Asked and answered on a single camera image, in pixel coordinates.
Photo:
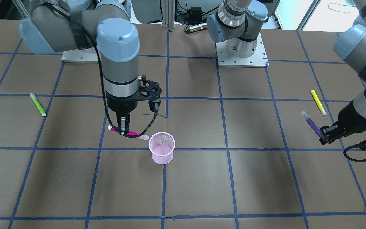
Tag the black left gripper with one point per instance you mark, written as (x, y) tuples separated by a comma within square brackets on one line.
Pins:
[(350, 119)]

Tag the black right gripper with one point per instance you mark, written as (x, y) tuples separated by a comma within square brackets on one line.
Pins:
[(121, 106)]

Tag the pink highlighter pen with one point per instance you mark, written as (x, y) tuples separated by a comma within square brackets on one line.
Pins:
[(130, 133)]

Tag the purple highlighter pen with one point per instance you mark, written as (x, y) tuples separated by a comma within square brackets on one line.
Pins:
[(310, 122)]

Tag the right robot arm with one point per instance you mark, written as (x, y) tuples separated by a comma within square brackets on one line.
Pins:
[(85, 33)]

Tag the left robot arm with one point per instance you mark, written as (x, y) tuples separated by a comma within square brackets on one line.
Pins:
[(242, 20)]

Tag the pink mesh cup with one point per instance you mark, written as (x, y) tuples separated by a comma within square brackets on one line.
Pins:
[(162, 146)]

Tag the yellow highlighter pen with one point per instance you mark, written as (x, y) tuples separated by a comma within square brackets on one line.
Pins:
[(318, 102)]

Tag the green highlighter pen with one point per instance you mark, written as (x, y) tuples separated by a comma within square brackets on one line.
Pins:
[(38, 105)]

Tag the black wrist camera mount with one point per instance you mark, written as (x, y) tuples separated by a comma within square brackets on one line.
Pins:
[(149, 91)]

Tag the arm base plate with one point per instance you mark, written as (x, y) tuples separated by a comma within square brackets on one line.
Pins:
[(238, 53), (80, 56)]

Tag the aluminium frame post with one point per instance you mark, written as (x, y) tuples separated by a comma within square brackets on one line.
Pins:
[(168, 14)]

